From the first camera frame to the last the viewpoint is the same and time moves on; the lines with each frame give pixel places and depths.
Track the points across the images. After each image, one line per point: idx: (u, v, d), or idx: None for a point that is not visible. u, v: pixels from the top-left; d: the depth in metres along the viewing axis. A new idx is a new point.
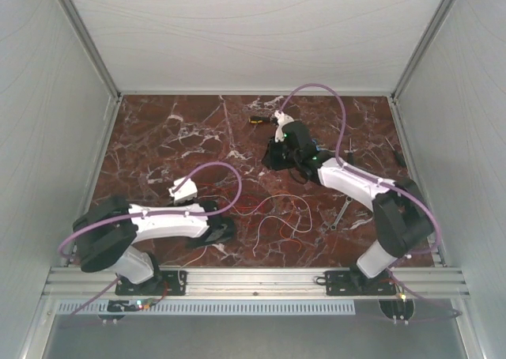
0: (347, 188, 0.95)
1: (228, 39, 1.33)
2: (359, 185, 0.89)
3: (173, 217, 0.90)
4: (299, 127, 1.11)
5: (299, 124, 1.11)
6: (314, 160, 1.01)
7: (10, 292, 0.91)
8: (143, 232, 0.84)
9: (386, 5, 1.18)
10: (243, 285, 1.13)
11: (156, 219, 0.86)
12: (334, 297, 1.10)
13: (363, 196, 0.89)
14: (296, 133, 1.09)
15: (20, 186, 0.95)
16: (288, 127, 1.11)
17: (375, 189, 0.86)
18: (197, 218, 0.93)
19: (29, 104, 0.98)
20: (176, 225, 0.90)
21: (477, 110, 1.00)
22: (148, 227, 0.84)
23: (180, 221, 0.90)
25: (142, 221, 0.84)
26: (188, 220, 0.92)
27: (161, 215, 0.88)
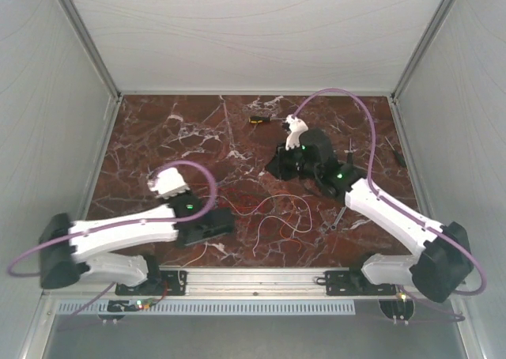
0: (382, 223, 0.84)
1: (228, 39, 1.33)
2: (400, 224, 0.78)
3: (126, 228, 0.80)
4: (320, 139, 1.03)
5: (322, 137, 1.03)
6: (337, 178, 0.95)
7: (10, 293, 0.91)
8: (88, 252, 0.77)
9: (387, 4, 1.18)
10: (243, 285, 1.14)
11: (105, 233, 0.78)
12: (334, 297, 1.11)
13: (404, 237, 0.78)
14: (318, 145, 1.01)
15: (20, 186, 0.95)
16: (309, 139, 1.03)
17: (421, 233, 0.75)
18: (156, 222, 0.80)
19: (29, 105, 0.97)
20: (133, 236, 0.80)
21: (477, 110, 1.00)
22: (91, 245, 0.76)
23: (136, 229, 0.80)
25: (84, 240, 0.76)
26: (146, 227, 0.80)
27: (109, 228, 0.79)
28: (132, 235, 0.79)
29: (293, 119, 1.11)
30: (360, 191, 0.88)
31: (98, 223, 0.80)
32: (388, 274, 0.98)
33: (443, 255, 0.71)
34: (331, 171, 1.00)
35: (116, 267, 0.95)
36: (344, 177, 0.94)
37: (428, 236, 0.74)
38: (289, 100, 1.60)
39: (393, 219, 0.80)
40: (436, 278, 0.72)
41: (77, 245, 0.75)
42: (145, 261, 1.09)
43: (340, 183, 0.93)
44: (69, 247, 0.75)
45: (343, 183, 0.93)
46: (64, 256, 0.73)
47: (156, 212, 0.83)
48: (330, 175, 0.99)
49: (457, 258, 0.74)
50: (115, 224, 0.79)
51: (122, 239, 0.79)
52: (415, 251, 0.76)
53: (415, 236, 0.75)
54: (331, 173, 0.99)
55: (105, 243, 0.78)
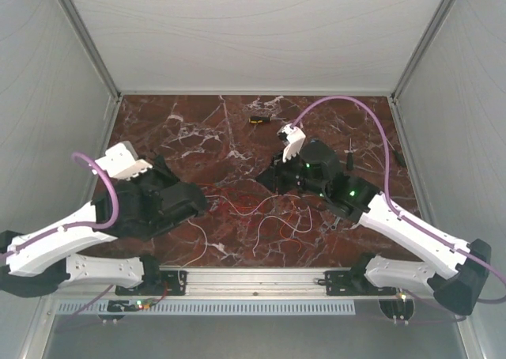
0: (403, 243, 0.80)
1: (228, 39, 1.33)
2: (427, 247, 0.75)
3: (50, 239, 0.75)
4: (329, 156, 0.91)
5: (331, 154, 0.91)
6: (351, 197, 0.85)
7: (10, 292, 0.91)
8: (27, 267, 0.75)
9: (387, 4, 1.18)
10: (243, 285, 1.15)
11: (32, 249, 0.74)
12: (334, 297, 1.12)
13: (431, 259, 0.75)
14: (326, 163, 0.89)
15: (20, 187, 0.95)
16: (316, 156, 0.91)
17: (451, 255, 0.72)
18: (80, 228, 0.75)
19: (28, 105, 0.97)
20: (61, 245, 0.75)
21: (477, 110, 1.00)
22: (22, 262, 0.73)
23: (61, 239, 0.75)
25: (15, 258, 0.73)
26: (71, 233, 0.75)
27: (35, 243, 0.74)
28: (58, 245, 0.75)
29: (294, 129, 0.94)
30: (378, 209, 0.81)
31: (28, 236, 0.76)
32: (398, 281, 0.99)
33: (473, 277, 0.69)
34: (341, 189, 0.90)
35: (105, 273, 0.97)
36: (357, 196, 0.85)
37: (457, 258, 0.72)
38: (289, 100, 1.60)
39: (417, 241, 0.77)
40: (462, 299, 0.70)
41: (10, 266, 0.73)
42: (141, 262, 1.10)
43: (355, 203, 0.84)
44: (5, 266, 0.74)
45: (358, 204, 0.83)
46: (3, 275, 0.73)
47: (81, 214, 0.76)
48: (341, 194, 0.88)
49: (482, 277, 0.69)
50: (38, 238, 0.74)
51: (50, 251, 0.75)
52: (443, 272, 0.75)
53: (446, 262, 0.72)
54: (341, 193, 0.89)
55: (35, 258, 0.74)
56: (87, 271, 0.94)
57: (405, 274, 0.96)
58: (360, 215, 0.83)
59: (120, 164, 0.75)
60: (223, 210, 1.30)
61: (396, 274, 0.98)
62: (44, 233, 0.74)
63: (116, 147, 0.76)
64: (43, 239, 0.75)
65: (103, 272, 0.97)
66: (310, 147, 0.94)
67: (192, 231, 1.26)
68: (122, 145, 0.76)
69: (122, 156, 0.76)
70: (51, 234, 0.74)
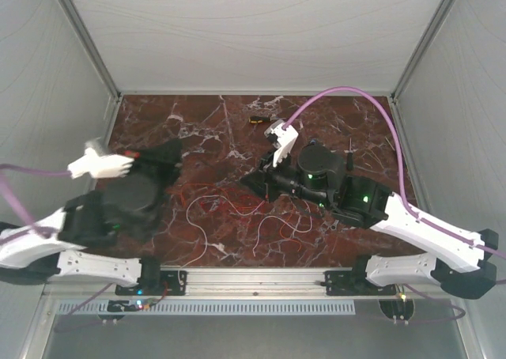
0: (417, 243, 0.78)
1: (228, 39, 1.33)
2: (447, 247, 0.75)
3: (27, 238, 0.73)
4: (332, 161, 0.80)
5: (333, 158, 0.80)
6: (366, 203, 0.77)
7: (10, 292, 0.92)
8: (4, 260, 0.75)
9: (387, 4, 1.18)
10: (243, 285, 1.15)
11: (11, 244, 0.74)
12: (334, 297, 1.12)
13: (448, 255, 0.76)
14: (334, 171, 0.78)
15: (20, 185, 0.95)
16: (320, 163, 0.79)
17: (470, 252, 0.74)
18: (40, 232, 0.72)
19: (29, 105, 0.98)
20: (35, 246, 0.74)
21: (477, 110, 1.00)
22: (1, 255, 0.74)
23: (35, 240, 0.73)
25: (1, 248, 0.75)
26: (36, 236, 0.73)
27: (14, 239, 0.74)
28: (30, 246, 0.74)
29: (286, 129, 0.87)
30: (395, 215, 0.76)
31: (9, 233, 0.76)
32: (398, 278, 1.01)
33: (494, 271, 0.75)
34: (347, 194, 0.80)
35: (100, 270, 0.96)
36: (372, 202, 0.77)
37: (477, 255, 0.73)
38: (290, 100, 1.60)
39: (437, 242, 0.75)
40: (478, 291, 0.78)
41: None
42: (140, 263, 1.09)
43: (371, 209, 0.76)
44: None
45: (377, 211, 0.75)
46: None
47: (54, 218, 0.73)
48: (349, 200, 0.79)
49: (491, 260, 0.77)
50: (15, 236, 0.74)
51: (24, 250, 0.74)
52: (459, 266, 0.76)
53: (467, 258, 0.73)
54: (349, 198, 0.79)
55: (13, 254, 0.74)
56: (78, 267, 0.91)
57: (406, 270, 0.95)
58: (379, 221, 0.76)
59: (94, 162, 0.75)
60: (223, 210, 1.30)
61: (397, 273, 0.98)
62: (17, 233, 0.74)
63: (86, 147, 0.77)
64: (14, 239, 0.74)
65: (98, 270, 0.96)
66: (307, 153, 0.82)
67: (191, 231, 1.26)
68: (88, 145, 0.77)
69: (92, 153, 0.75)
70: (22, 236, 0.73)
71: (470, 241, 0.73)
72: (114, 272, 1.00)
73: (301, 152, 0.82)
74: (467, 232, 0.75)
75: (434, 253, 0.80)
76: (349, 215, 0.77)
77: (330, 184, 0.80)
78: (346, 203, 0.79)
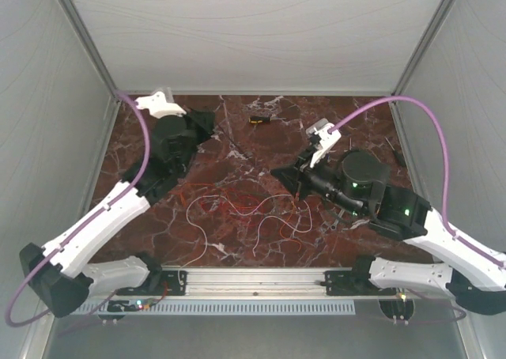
0: (447, 258, 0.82)
1: (228, 39, 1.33)
2: (479, 266, 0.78)
3: (96, 221, 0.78)
4: (377, 171, 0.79)
5: (378, 168, 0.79)
6: (407, 216, 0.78)
7: (10, 292, 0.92)
8: (76, 261, 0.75)
9: (387, 4, 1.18)
10: (243, 285, 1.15)
11: (79, 239, 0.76)
12: (334, 297, 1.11)
13: (476, 273, 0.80)
14: (381, 182, 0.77)
15: (20, 185, 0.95)
16: (364, 171, 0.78)
17: (499, 273, 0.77)
18: (122, 202, 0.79)
19: (28, 105, 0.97)
20: (108, 224, 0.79)
21: (478, 110, 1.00)
22: (72, 255, 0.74)
23: (106, 218, 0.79)
25: (62, 255, 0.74)
26: (115, 208, 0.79)
27: (79, 232, 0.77)
28: (109, 222, 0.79)
29: (331, 133, 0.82)
30: (434, 230, 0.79)
31: (66, 232, 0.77)
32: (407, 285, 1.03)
33: None
34: (387, 205, 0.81)
35: (116, 271, 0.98)
36: (413, 213, 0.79)
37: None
38: (289, 100, 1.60)
39: (469, 259, 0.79)
40: (492, 308, 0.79)
41: (60, 264, 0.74)
42: (141, 258, 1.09)
43: (412, 223, 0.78)
44: (54, 267, 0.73)
45: (417, 225, 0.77)
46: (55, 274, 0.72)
47: (115, 192, 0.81)
48: (388, 210, 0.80)
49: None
50: (86, 222, 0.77)
51: (98, 233, 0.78)
52: (484, 285, 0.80)
53: (496, 279, 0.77)
54: (389, 209, 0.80)
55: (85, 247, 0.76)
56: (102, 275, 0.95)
57: (419, 276, 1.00)
58: (415, 235, 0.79)
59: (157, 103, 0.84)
60: (223, 210, 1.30)
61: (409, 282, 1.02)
62: (91, 216, 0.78)
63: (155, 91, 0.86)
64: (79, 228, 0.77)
65: (115, 271, 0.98)
66: (353, 160, 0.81)
67: (192, 231, 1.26)
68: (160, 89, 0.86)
69: (160, 98, 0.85)
70: (96, 215, 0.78)
71: (500, 262, 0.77)
72: (128, 268, 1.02)
73: (346, 159, 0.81)
74: (497, 255, 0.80)
75: (462, 270, 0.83)
76: (387, 227, 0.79)
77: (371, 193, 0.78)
78: (386, 213, 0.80)
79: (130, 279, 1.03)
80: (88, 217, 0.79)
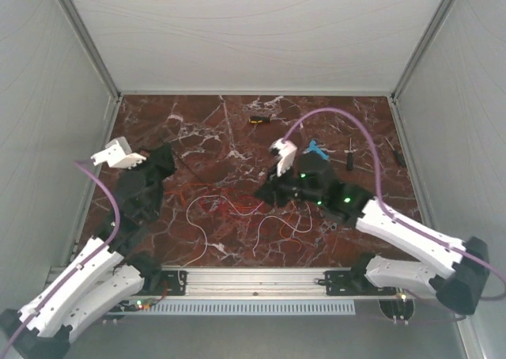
0: (400, 244, 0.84)
1: (228, 39, 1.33)
2: (424, 249, 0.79)
3: (69, 283, 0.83)
4: (322, 166, 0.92)
5: (324, 164, 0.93)
6: (346, 204, 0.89)
7: (10, 292, 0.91)
8: (51, 323, 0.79)
9: (387, 4, 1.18)
10: (243, 284, 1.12)
11: (54, 300, 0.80)
12: (334, 297, 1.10)
13: (427, 258, 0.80)
14: (321, 172, 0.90)
15: (20, 185, 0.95)
16: (308, 166, 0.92)
17: (446, 254, 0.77)
18: (95, 259, 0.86)
19: (28, 105, 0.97)
20: (81, 283, 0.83)
21: (477, 110, 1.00)
22: (48, 318, 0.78)
23: (79, 277, 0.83)
25: (38, 319, 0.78)
26: (88, 268, 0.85)
27: (54, 295, 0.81)
28: (83, 281, 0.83)
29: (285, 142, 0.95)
30: (373, 214, 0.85)
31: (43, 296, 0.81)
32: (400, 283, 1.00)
33: (477, 281, 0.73)
34: (334, 194, 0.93)
35: (102, 299, 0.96)
36: (353, 202, 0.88)
37: (453, 257, 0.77)
38: (289, 100, 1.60)
39: (414, 243, 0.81)
40: (460, 299, 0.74)
41: (36, 327, 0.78)
42: (131, 266, 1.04)
43: (351, 209, 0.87)
44: (32, 330, 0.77)
45: (354, 211, 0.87)
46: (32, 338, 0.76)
47: (86, 251, 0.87)
48: (336, 201, 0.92)
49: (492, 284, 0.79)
50: (61, 283, 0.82)
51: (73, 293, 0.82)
52: (440, 270, 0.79)
53: (442, 260, 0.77)
54: (337, 199, 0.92)
55: (60, 307, 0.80)
56: (84, 311, 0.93)
57: (408, 274, 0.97)
58: (356, 222, 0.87)
59: (112, 158, 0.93)
60: (223, 210, 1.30)
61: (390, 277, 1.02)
62: (66, 276, 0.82)
63: (112, 144, 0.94)
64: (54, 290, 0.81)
65: (102, 299, 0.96)
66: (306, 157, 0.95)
67: (192, 231, 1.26)
68: (118, 142, 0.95)
69: (115, 151, 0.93)
70: (71, 275, 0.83)
71: (445, 243, 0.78)
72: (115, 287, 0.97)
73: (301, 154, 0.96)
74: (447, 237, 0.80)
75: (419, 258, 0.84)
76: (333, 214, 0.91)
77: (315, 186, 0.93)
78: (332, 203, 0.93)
79: (122, 295, 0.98)
80: (61, 277, 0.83)
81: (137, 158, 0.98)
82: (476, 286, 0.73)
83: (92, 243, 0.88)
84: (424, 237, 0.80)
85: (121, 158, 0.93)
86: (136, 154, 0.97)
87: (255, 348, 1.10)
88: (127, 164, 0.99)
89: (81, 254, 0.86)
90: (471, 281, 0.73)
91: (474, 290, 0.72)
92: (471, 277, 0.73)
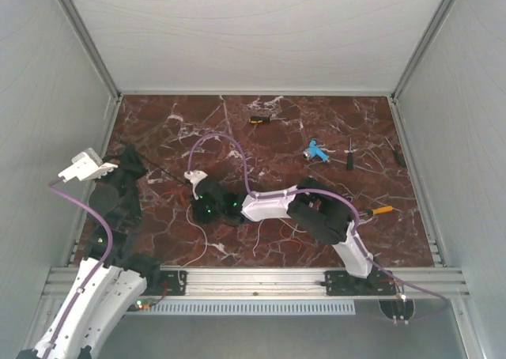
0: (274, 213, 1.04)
1: (228, 39, 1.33)
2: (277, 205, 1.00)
3: (76, 307, 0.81)
4: (210, 183, 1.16)
5: (208, 180, 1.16)
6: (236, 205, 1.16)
7: (11, 292, 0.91)
8: (70, 349, 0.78)
9: (387, 5, 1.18)
10: (243, 285, 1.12)
11: (66, 327, 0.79)
12: (334, 298, 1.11)
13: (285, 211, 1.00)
14: (210, 189, 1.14)
15: (20, 185, 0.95)
16: (202, 185, 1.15)
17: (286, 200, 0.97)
18: (96, 277, 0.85)
19: (28, 106, 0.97)
20: (88, 304, 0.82)
21: (477, 110, 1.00)
22: (66, 345, 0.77)
23: (83, 300, 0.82)
25: (55, 349, 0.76)
26: (90, 286, 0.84)
27: (63, 323, 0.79)
28: (88, 302, 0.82)
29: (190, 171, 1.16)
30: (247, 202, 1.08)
31: (54, 327, 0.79)
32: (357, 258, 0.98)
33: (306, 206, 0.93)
34: (229, 203, 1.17)
35: (110, 310, 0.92)
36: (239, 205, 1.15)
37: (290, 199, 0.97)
38: (290, 100, 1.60)
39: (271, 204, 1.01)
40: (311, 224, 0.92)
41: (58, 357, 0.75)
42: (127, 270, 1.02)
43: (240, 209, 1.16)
44: None
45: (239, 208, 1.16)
46: None
47: (84, 273, 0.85)
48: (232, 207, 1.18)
49: (339, 208, 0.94)
50: (67, 311, 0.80)
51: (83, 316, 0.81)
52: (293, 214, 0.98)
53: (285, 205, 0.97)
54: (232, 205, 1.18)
55: (74, 333, 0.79)
56: (99, 327, 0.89)
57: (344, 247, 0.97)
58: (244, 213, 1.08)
59: (84, 171, 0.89)
60: None
61: (354, 255, 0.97)
62: (69, 303, 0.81)
63: (81, 156, 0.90)
64: (64, 319, 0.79)
65: (110, 311, 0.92)
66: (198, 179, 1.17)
67: (191, 231, 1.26)
68: (87, 154, 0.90)
69: (86, 164, 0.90)
70: (76, 300, 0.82)
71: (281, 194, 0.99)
72: (120, 297, 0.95)
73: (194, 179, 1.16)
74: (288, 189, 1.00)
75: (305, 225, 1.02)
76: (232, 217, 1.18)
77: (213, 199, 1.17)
78: (229, 210, 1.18)
79: (129, 300, 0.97)
80: (66, 306, 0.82)
81: (111, 167, 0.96)
82: (310, 212, 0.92)
83: (86, 264, 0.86)
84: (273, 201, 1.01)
85: (94, 170, 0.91)
86: (110, 164, 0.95)
87: (255, 348, 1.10)
88: (97, 175, 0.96)
89: (78, 278, 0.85)
90: (304, 210, 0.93)
91: (310, 215, 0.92)
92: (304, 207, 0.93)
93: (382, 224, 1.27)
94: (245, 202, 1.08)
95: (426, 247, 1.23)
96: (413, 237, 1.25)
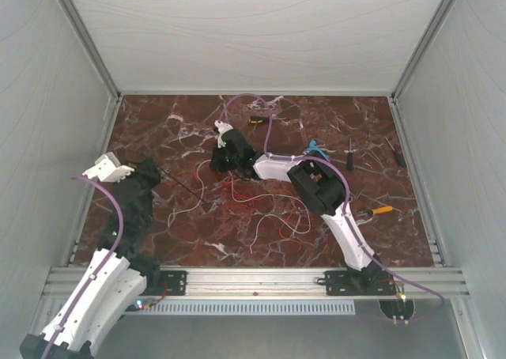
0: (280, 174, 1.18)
1: (228, 39, 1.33)
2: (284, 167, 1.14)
3: (86, 294, 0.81)
4: (236, 134, 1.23)
5: (235, 131, 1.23)
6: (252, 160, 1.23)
7: (11, 292, 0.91)
8: (78, 334, 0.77)
9: (387, 5, 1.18)
10: (243, 285, 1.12)
11: (76, 313, 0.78)
12: (334, 297, 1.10)
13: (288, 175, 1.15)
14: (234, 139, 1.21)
15: (20, 185, 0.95)
16: (225, 134, 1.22)
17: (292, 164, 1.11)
18: (107, 266, 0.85)
19: (29, 106, 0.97)
20: (97, 292, 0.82)
21: (477, 110, 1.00)
22: (74, 330, 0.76)
23: (93, 289, 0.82)
25: (63, 334, 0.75)
26: (102, 274, 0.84)
27: (73, 307, 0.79)
28: (100, 289, 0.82)
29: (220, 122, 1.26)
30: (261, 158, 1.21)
31: (62, 313, 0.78)
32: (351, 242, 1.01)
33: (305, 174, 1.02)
34: (247, 156, 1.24)
35: (111, 307, 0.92)
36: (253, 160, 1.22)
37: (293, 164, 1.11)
38: (290, 100, 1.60)
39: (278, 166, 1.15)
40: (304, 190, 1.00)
41: (66, 341, 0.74)
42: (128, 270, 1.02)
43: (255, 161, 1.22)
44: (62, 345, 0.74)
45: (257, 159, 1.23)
46: (65, 351, 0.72)
47: (96, 262, 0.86)
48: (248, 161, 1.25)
49: (336, 185, 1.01)
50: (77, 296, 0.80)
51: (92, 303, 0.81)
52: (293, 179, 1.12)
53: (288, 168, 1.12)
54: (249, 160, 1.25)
55: (84, 318, 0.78)
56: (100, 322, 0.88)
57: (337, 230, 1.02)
58: (256, 168, 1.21)
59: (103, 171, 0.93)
60: (224, 210, 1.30)
61: (346, 239, 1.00)
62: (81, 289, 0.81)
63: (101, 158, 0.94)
64: (73, 304, 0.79)
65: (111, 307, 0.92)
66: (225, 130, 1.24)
67: (191, 231, 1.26)
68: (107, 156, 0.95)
69: (106, 164, 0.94)
70: (87, 286, 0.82)
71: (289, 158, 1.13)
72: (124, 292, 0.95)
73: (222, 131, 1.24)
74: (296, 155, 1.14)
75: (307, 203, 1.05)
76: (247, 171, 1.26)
77: (232, 150, 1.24)
78: (245, 163, 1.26)
79: (129, 299, 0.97)
80: (75, 292, 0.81)
81: (127, 169, 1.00)
82: (305, 182, 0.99)
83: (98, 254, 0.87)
84: (280, 162, 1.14)
85: (112, 170, 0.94)
86: (126, 167, 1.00)
87: (256, 348, 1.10)
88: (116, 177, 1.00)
89: (90, 266, 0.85)
90: (302, 178, 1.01)
91: (304, 183, 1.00)
92: (303, 175, 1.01)
93: (382, 224, 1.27)
94: (258, 157, 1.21)
95: (426, 247, 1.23)
96: (413, 237, 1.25)
